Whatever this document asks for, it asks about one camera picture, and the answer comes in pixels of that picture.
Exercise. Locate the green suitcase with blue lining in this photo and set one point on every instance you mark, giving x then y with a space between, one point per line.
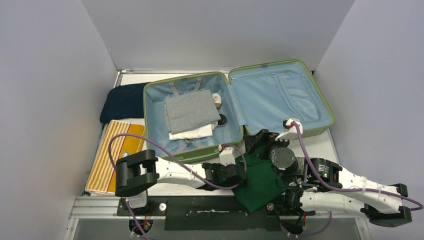
253 97

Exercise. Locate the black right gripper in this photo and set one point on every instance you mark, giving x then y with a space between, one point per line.
262 142

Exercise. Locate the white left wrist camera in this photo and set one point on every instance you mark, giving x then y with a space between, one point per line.
228 154

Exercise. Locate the navy blue folded cloth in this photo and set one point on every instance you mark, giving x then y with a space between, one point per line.
124 102

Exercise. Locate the white oval lotion bottle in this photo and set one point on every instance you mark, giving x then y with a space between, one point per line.
217 100

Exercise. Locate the yellow striped towel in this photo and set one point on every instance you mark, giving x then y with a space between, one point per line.
102 177

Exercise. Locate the dark green cloth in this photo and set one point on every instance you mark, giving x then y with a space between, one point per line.
263 185

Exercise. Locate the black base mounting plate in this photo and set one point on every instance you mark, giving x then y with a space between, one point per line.
212 213

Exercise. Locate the grey shirt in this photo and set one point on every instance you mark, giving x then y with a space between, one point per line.
190 111

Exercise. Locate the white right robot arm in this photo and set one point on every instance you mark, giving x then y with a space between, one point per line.
319 184

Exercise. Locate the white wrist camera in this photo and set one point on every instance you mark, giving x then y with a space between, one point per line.
228 154
292 126

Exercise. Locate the white shirt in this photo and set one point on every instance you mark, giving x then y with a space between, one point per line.
202 132

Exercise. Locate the black round cosmetic jar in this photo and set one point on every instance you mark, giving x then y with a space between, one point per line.
222 121

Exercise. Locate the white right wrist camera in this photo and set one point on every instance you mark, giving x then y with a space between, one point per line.
292 126

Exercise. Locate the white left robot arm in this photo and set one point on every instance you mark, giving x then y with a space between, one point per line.
136 173

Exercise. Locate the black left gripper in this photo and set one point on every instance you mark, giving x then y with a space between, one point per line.
243 183

